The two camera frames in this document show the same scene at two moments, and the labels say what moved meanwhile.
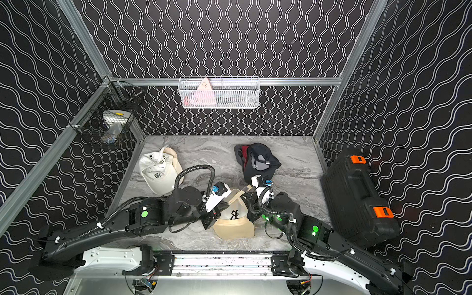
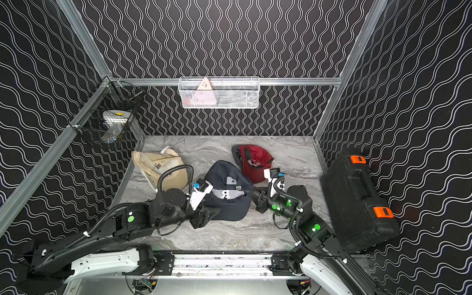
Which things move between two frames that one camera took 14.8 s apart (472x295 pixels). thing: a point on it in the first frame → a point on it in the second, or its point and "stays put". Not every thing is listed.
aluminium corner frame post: [85, 37] stays put
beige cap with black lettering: [233, 223] → [153, 165]
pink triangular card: [204, 94] stays put
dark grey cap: [259, 162] → [237, 156]
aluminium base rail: [196, 266] stays put
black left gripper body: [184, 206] stays put
